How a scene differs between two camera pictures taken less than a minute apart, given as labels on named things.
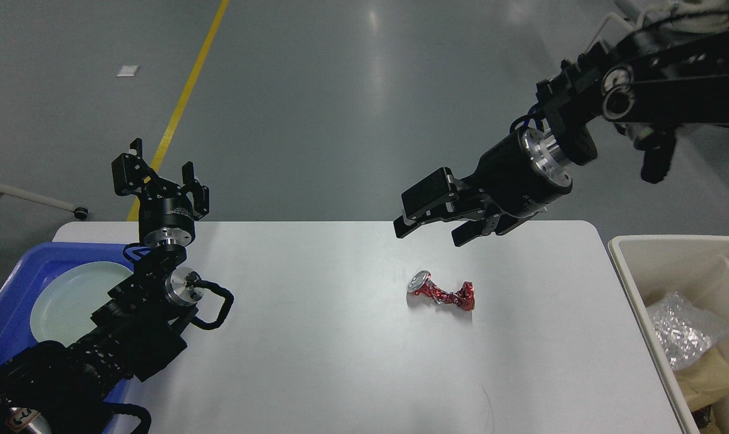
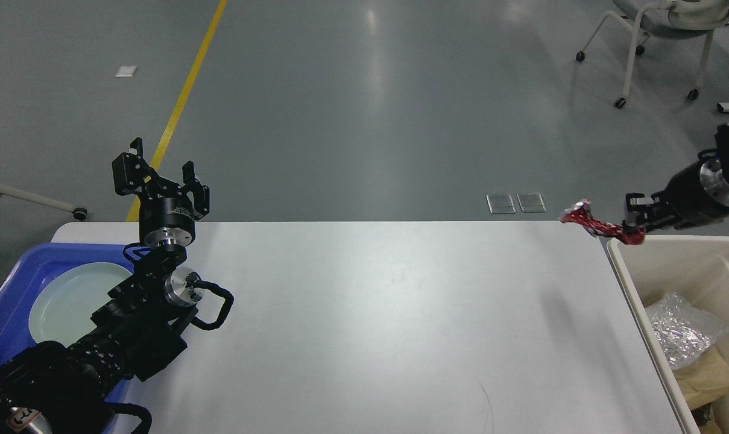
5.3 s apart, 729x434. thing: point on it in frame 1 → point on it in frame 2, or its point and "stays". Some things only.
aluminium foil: (684, 331) stays
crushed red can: (421, 284) → (581, 213)
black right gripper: (519, 178) → (700, 196)
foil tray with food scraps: (702, 416) stays
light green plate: (62, 308) stays
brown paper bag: (706, 381) stays
